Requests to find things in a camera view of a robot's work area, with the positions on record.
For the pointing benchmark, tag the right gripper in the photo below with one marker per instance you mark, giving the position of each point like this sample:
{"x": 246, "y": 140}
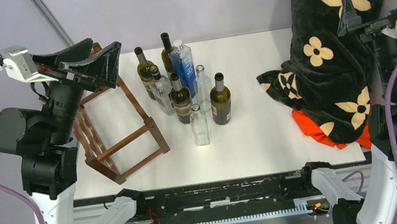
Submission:
{"x": 351, "y": 18}

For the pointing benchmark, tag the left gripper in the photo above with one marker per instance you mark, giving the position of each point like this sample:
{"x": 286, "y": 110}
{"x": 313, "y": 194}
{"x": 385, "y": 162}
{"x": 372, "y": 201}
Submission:
{"x": 103, "y": 64}

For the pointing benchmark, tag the brown wooden wine rack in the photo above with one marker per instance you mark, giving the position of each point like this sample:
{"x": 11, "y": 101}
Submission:
{"x": 122, "y": 133}

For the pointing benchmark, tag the green wine bottle brown label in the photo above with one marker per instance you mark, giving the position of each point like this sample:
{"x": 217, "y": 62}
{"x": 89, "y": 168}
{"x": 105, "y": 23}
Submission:
{"x": 180, "y": 97}

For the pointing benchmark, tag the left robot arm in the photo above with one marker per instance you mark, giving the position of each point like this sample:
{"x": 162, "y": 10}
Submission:
{"x": 41, "y": 137}

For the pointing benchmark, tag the green wine bottle left rear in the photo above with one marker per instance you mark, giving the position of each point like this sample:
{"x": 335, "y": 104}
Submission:
{"x": 143, "y": 70}

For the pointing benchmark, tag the clear square bottle black cap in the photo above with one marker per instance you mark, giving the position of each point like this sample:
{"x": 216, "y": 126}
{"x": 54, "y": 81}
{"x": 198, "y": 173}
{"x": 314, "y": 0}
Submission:
{"x": 161, "y": 87}

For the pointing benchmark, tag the blue square glass bottle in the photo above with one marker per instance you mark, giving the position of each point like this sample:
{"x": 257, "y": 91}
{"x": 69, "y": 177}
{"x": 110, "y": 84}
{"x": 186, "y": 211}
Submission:
{"x": 182, "y": 61}

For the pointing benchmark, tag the clear round glass bottle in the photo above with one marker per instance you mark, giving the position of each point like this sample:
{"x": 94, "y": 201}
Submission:
{"x": 203, "y": 86}

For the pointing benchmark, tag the green wine bottle right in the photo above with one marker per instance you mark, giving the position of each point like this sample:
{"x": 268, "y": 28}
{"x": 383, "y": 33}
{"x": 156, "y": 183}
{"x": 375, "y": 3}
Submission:
{"x": 220, "y": 97}

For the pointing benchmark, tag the aluminium corner profile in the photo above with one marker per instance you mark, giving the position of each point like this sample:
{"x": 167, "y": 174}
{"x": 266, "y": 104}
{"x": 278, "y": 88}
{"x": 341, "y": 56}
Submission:
{"x": 52, "y": 21}

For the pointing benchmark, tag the black floral blanket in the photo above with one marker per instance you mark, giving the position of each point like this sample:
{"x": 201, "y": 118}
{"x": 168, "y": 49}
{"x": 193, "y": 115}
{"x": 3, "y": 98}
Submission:
{"x": 327, "y": 76}

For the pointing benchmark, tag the orange cloth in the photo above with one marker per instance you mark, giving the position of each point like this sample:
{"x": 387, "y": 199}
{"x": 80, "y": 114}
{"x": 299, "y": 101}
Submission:
{"x": 321, "y": 133}

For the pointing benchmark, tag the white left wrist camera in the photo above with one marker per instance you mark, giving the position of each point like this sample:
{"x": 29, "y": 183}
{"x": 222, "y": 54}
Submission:
{"x": 18, "y": 64}

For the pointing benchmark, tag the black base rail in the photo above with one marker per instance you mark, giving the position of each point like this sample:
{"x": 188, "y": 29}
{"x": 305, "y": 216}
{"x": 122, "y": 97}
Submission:
{"x": 234, "y": 201}

